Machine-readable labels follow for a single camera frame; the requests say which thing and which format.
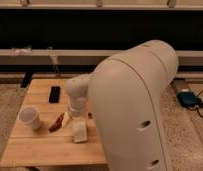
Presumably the blue box on floor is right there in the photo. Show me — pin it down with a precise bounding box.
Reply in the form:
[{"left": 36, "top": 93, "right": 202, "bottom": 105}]
[{"left": 177, "top": 91, "right": 198, "bottom": 107}]

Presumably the black phone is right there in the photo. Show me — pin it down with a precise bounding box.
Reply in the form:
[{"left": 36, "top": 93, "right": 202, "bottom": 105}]
[{"left": 49, "top": 86, "right": 60, "bottom": 103}]

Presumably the red chili pepper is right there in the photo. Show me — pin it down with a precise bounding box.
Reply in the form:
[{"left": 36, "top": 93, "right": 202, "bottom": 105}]
[{"left": 49, "top": 114, "right": 64, "bottom": 132}]

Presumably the wooden table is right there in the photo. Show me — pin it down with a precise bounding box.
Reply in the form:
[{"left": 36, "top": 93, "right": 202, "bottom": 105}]
[{"left": 0, "top": 79, "right": 106, "bottom": 167}]

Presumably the white sponge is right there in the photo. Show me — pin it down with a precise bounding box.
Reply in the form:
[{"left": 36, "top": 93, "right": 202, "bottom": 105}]
[{"left": 73, "top": 122, "right": 88, "bottom": 143}]

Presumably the thin metal stand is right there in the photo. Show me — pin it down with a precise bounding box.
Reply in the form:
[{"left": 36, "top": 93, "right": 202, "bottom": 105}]
[{"left": 47, "top": 46, "right": 61, "bottom": 78}]

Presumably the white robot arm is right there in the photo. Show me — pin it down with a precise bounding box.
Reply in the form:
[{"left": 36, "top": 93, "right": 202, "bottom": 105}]
[{"left": 66, "top": 40, "right": 178, "bottom": 171}]

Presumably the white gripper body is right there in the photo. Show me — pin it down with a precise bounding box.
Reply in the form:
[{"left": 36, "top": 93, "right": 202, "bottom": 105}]
[{"left": 62, "top": 106, "right": 86, "bottom": 127}]

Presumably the white paper cup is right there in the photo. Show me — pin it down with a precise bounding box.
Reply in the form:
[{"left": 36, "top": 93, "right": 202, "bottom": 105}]
[{"left": 18, "top": 106, "right": 42, "bottom": 130}]

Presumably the black cable on floor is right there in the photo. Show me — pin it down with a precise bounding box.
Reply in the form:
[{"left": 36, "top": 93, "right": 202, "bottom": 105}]
[{"left": 186, "top": 82, "right": 203, "bottom": 120}]

